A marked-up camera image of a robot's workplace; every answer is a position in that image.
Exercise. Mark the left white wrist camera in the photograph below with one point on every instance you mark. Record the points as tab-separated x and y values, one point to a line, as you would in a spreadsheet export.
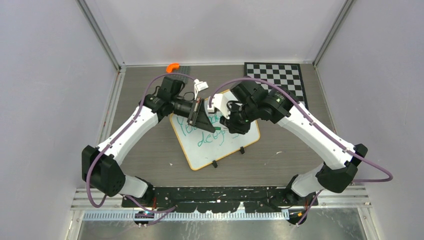
199	86

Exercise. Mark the orange curved block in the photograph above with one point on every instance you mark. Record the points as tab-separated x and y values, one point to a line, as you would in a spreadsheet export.
172	67

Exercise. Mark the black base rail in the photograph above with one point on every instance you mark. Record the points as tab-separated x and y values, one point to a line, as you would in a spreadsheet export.
218	200

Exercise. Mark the white slotted cable duct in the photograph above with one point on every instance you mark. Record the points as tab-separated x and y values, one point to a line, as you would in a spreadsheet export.
134	215

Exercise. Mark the black white checkerboard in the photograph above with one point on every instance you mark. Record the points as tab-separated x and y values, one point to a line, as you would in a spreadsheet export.
286	75

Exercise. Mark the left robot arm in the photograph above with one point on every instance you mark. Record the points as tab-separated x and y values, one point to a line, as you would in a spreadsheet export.
101	165

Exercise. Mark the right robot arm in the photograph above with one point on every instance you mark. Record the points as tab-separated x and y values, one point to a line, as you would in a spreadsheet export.
279	106

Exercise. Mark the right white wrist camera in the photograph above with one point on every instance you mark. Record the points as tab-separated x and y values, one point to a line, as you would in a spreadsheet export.
218	103

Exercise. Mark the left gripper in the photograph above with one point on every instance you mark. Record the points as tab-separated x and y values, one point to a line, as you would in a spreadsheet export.
199	118

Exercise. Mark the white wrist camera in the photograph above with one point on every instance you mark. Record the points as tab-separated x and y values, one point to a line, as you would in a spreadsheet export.
218	103
199	86

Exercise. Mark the grey lego baseplate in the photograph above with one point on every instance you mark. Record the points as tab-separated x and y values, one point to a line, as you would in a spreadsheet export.
183	70

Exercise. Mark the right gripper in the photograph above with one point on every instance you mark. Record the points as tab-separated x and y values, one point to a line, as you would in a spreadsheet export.
233	126

